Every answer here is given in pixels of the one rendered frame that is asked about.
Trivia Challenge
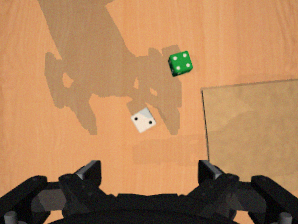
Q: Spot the tan square mat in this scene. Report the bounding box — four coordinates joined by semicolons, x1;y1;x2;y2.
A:
202;81;298;192

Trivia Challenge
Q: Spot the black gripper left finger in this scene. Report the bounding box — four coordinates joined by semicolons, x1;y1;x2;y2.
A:
0;160;125;224

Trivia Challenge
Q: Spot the green die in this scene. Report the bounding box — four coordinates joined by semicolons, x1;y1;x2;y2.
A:
168;51;193;77

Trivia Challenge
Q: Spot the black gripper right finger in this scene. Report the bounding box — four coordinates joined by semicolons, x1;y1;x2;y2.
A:
166;160;298;224

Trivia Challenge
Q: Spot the white die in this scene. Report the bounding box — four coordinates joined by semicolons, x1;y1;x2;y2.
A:
131;108;156;133

